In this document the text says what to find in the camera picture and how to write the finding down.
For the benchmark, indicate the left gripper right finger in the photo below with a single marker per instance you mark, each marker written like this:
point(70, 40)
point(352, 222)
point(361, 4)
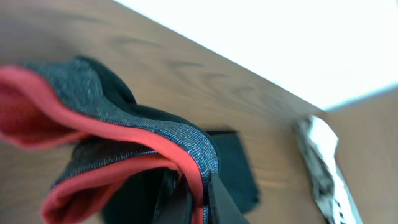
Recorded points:
point(222, 208)

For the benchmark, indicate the white crumpled garment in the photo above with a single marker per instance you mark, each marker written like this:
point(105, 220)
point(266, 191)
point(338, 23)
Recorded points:
point(317, 143)

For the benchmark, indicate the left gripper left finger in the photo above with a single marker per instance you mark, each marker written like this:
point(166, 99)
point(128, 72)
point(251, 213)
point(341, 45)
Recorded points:
point(175, 201)

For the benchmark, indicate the black leggings with red waistband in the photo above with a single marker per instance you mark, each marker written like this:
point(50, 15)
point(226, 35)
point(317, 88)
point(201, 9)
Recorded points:
point(122, 149)

